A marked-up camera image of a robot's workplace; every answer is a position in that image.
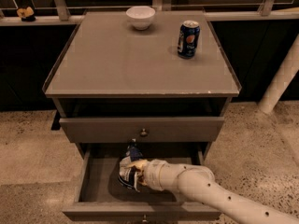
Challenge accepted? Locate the white ceramic bowl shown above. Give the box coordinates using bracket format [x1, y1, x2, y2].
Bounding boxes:
[126, 6, 155, 31]

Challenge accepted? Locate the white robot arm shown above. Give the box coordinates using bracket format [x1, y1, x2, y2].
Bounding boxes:
[119, 143, 299, 224]

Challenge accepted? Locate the grey open middle drawer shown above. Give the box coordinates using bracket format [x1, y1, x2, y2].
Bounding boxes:
[63, 149, 221, 222]

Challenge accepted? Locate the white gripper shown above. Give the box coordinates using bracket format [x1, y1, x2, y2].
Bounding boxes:
[127, 160, 169, 191]

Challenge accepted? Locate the round metal drawer knob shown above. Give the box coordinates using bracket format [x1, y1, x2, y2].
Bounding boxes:
[140, 129, 149, 137]

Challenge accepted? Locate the blue chip bag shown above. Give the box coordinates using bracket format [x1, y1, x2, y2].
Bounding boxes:
[118, 139, 143, 190]

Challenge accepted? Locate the middle drawer metal knob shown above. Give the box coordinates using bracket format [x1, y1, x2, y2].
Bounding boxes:
[142, 216, 149, 224]

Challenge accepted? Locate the blue pepsi can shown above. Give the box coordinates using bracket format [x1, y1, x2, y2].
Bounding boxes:
[178, 21, 200, 58]

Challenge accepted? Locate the yellow and black object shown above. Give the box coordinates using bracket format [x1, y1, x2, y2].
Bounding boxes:
[17, 7, 36, 21]

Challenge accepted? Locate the grey top drawer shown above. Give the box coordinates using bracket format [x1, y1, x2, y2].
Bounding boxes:
[60, 117, 224, 143]

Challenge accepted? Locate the metal window railing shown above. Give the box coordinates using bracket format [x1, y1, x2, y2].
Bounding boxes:
[0, 0, 298, 26]

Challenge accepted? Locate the grey wooden drawer cabinet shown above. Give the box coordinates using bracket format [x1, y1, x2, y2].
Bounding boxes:
[43, 11, 241, 151]

